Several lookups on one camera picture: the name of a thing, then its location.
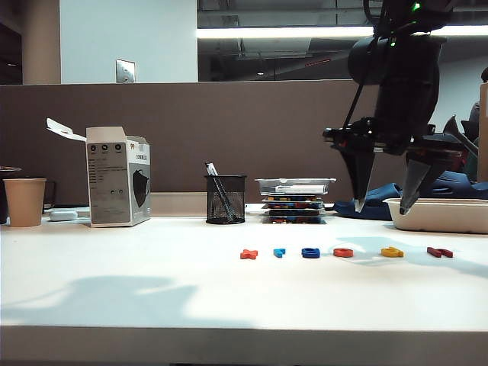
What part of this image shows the black mesh pen holder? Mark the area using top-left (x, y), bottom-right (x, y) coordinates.
top-left (204, 175), bottom-right (248, 225)

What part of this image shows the person in background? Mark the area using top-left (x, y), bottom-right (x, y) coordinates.
top-left (468, 66), bottom-right (488, 133)

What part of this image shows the metal wall plate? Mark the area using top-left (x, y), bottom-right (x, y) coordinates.
top-left (115, 59), bottom-right (136, 84)

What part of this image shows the grey angular tool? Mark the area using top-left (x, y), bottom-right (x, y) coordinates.
top-left (444, 116), bottom-right (480, 158)

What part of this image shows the dark red letter magnet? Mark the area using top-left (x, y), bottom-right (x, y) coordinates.
top-left (426, 246), bottom-right (454, 259)

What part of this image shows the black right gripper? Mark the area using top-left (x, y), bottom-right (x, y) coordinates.
top-left (323, 116), bottom-right (464, 216)

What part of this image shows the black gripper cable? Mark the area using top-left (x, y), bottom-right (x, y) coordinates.
top-left (341, 32), bottom-right (400, 133)

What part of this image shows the black and white pen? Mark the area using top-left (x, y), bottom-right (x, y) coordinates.
top-left (204, 162), bottom-right (237, 222)

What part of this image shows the open face mask box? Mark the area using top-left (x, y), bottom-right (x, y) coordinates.
top-left (46, 117), bottom-right (152, 229)

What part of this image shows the beige pulp food tray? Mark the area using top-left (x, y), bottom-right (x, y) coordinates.
top-left (383, 197), bottom-right (488, 234)

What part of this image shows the brown paper cup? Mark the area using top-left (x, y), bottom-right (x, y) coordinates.
top-left (3, 178), bottom-right (47, 228)

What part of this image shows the cardboard box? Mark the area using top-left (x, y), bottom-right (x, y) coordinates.
top-left (477, 83), bottom-right (488, 183)

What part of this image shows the letter magnet tray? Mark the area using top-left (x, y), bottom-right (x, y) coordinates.
top-left (265, 209), bottom-right (326, 217)
top-left (262, 215), bottom-right (328, 226)
top-left (265, 194), bottom-right (323, 203)
top-left (262, 201), bottom-right (326, 210)

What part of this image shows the ceiling light strip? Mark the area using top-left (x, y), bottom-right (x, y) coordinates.
top-left (196, 25), bottom-right (488, 40)

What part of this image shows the brown desk partition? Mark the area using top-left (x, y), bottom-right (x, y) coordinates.
top-left (0, 79), bottom-right (409, 209)

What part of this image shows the small white case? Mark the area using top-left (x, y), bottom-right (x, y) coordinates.
top-left (49, 210), bottom-right (79, 222)

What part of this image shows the clear plastic case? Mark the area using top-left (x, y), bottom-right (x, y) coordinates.
top-left (254, 177), bottom-right (337, 197)

